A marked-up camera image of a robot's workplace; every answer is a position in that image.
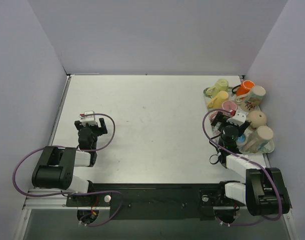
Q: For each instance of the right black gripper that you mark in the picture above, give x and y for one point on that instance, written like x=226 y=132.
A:
x=220 y=122

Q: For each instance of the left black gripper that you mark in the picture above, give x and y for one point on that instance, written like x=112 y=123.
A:
x=97 y=128

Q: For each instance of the pink ghost mug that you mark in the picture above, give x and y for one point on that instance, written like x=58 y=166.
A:
x=226 y=105

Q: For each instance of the blue butterfly mug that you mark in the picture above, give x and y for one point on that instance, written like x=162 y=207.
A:
x=242 y=140

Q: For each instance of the yellow mug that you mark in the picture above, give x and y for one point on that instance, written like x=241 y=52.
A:
x=216 y=102

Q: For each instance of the cream floral mug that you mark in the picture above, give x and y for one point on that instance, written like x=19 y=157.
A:
x=258 y=139

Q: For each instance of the light green mug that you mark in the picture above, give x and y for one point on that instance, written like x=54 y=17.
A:
x=220 y=85

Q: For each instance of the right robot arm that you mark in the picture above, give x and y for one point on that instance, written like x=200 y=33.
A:
x=263 y=191

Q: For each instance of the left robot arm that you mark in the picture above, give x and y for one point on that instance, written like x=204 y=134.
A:
x=55 y=167

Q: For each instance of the white coral pattern mug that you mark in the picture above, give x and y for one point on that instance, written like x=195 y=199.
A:
x=249 y=101

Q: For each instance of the beige round mug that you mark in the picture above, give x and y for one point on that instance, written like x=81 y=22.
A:
x=257 y=119

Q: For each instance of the orange mug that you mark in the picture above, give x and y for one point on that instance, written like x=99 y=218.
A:
x=243 y=88

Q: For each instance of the floral serving tray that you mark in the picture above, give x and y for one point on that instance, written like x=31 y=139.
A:
x=268 y=148

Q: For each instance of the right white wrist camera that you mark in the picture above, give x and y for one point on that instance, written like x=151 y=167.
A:
x=238 y=118

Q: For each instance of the aluminium rail frame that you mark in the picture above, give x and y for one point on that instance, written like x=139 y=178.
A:
x=53 y=202

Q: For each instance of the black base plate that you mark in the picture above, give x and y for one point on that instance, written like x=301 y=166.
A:
x=159 y=201

